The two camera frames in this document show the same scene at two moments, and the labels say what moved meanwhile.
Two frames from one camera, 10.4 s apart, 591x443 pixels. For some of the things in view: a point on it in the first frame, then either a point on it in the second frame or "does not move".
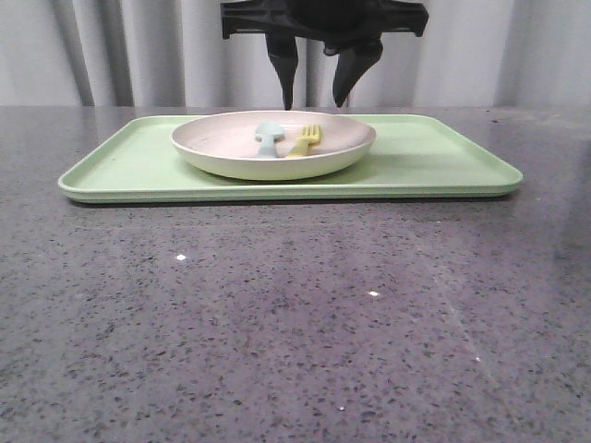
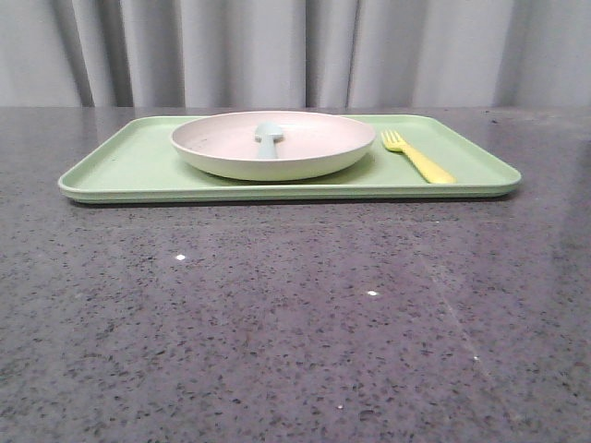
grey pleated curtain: [171, 53] does not move
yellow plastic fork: [311, 135] → [430, 170]
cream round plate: [226, 145] does not move
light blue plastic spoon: [268, 133] does not move
